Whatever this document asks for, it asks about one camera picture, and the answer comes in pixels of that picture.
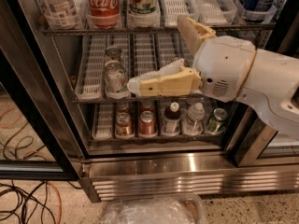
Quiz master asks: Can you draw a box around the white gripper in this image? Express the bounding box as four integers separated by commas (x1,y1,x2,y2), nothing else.
127,15,256,102

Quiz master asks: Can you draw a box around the blue label plastic bottle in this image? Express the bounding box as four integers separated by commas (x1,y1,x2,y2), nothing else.
44,0,78,29

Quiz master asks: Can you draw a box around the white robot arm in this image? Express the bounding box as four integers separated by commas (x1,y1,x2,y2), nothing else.
127,15,299,139

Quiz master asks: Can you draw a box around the red can rear bottom shelf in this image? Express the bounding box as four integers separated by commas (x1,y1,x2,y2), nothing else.
140,101,155,112

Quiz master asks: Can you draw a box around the red can shelf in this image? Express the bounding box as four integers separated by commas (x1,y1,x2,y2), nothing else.
139,110,156,135
140,101,155,112

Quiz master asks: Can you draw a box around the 7Up soda bottle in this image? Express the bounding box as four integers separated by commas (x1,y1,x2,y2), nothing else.
128,0,158,27

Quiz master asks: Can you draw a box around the dark drink bottle white cap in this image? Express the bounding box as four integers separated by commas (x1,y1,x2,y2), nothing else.
163,102,180,133

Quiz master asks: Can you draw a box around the small water bottle bottom shelf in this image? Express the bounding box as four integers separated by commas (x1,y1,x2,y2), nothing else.
184,103,205,136

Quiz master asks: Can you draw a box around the silver can rear middle shelf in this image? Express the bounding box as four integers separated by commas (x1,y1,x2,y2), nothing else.
105,45,121,62

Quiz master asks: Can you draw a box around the white patterned can middle shelf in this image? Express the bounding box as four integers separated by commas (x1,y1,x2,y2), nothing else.
104,60,127,93

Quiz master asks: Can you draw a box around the green can bottom shelf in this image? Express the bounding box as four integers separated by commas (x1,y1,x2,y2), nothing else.
206,108,228,133

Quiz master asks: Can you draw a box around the red can front bottom shelf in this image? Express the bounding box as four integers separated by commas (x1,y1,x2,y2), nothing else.
139,110,156,135

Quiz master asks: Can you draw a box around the copper can rear bottom shelf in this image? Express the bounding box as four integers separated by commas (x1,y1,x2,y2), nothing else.
116,102,130,113

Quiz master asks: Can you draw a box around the copper can shelf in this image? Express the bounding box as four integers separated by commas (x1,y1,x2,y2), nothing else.
116,102,130,113
116,112,133,136

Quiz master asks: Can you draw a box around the copper can front bottom shelf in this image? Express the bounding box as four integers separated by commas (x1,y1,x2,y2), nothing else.
116,112,133,136

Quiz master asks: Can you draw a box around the red Coca-Cola bottle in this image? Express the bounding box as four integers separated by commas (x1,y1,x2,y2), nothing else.
88,0,120,28

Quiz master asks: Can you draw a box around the black fridge door left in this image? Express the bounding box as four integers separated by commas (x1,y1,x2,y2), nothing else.
0,0,81,180

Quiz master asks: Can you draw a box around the clear plastic bag bin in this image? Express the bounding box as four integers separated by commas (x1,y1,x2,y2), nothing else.
100,194,208,224

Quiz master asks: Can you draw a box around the orange cable on floor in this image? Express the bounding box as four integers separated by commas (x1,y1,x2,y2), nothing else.
43,180,64,224

